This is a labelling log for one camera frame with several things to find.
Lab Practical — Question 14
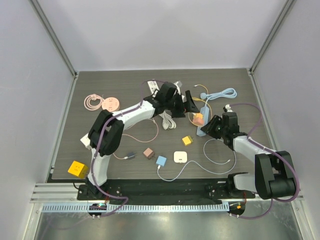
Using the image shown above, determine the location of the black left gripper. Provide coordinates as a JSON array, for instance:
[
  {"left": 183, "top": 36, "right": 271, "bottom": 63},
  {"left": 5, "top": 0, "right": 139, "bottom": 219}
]
[{"left": 165, "top": 91, "right": 199, "bottom": 119}]

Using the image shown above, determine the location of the thin white blue cable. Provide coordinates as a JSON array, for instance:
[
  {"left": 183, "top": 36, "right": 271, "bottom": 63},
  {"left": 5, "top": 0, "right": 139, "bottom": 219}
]
[{"left": 156, "top": 138, "right": 237, "bottom": 182}]

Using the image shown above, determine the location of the blue power strip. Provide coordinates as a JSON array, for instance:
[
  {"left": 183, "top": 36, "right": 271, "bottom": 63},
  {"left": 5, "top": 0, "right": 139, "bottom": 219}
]
[{"left": 196, "top": 106, "right": 210, "bottom": 137}]

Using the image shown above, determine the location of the pink plug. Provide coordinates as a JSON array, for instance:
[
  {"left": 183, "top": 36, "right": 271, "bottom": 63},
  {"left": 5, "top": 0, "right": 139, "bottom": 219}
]
[{"left": 192, "top": 118, "right": 205, "bottom": 127}]

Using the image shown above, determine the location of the yellow usb charger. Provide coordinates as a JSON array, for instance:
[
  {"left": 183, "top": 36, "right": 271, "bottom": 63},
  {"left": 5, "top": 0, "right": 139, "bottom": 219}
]
[{"left": 181, "top": 135, "right": 194, "bottom": 146}]

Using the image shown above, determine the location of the white power strip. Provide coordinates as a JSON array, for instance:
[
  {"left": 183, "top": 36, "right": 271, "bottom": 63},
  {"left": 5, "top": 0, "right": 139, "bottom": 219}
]
[{"left": 147, "top": 80, "right": 159, "bottom": 95}]

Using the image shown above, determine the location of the white wall adapter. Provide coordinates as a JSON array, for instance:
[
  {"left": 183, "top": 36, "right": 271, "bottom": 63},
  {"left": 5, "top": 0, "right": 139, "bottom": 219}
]
[{"left": 173, "top": 151, "right": 188, "bottom": 164}]

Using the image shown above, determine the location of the light blue charger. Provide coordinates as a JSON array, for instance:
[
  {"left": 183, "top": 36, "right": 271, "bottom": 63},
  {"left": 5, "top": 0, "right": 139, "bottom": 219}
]
[{"left": 156, "top": 155, "right": 167, "bottom": 168}]

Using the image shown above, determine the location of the small pink charger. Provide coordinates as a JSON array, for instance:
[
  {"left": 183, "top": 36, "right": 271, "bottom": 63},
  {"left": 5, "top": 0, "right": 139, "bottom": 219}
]
[{"left": 143, "top": 147, "right": 155, "bottom": 160}]

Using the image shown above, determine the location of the dark grey charger plug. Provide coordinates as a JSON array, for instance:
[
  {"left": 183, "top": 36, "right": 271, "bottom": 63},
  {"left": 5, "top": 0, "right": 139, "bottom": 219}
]
[{"left": 126, "top": 152, "right": 136, "bottom": 160}]

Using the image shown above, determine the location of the round pink power socket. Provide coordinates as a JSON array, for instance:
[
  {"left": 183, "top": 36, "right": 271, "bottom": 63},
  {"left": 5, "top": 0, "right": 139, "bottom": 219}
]
[{"left": 101, "top": 97, "right": 120, "bottom": 112}]

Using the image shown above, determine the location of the thin pink charging cable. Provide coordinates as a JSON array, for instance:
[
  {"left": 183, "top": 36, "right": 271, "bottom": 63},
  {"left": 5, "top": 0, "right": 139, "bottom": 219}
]
[{"left": 112, "top": 118, "right": 160, "bottom": 161}]

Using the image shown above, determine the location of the white cube plug adapter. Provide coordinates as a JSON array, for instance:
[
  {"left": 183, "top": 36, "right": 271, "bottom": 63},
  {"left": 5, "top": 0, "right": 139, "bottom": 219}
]
[{"left": 80, "top": 134, "right": 92, "bottom": 150}]

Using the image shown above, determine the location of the yellow cube plug adapter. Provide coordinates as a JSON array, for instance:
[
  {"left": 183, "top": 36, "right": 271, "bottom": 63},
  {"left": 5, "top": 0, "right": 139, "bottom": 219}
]
[{"left": 67, "top": 160, "right": 89, "bottom": 179}]

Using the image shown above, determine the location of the yellow plug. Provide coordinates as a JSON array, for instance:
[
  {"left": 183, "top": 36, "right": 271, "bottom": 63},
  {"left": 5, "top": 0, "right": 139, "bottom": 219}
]
[{"left": 194, "top": 113, "right": 203, "bottom": 119}]

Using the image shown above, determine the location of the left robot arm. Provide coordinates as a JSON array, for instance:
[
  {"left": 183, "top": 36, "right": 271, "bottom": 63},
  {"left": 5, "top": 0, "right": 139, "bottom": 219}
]
[{"left": 86, "top": 81, "right": 200, "bottom": 200}]

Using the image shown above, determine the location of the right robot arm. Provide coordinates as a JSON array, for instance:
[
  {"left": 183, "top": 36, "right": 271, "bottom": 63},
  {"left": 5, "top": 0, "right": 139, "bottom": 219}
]
[{"left": 201, "top": 112, "right": 300, "bottom": 202}]

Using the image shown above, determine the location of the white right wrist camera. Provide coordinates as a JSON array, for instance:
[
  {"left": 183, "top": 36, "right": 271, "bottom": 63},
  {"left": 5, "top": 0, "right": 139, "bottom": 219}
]
[{"left": 223, "top": 104, "right": 233, "bottom": 113}]

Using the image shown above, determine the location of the light blue strip cord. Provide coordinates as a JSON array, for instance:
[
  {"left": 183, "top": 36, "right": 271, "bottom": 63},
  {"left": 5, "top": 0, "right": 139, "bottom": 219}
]
[{"left": 199, "top": 87, "right": 238, "bottom": 101}]

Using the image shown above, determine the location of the slotted cable duct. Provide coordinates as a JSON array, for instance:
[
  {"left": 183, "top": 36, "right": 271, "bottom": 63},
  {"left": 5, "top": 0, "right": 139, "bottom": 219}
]
[{"left": 41, "top": 202, "right": 230, "bottom": 214}]

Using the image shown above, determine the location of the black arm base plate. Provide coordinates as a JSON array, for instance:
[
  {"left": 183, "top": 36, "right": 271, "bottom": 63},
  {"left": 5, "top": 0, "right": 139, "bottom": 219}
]
[{"left": 76, "top": 178, "right": 256, "bottom": 202}]

